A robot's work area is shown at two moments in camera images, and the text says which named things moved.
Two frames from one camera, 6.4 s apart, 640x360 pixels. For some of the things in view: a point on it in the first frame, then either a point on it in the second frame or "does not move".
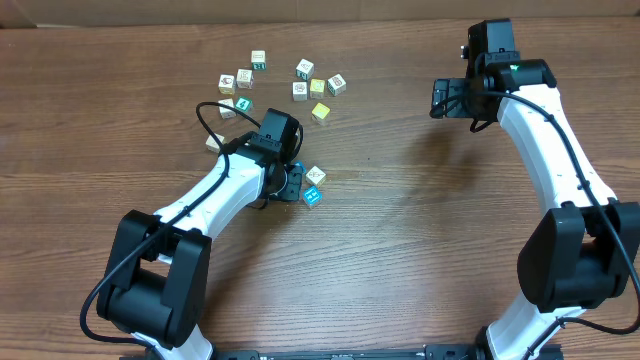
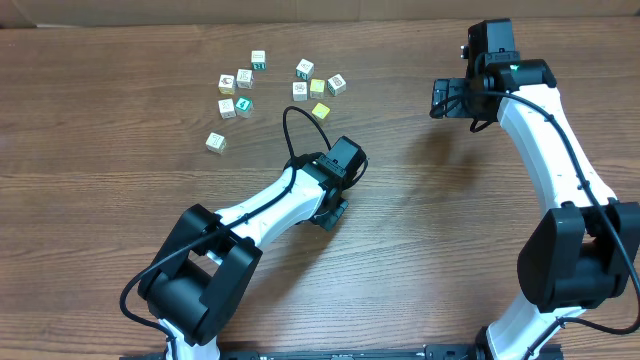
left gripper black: [294, 186] -> [330, 216]
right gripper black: [445, 98] does not move
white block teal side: [304, 69] does not move
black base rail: [434, 352] does not move
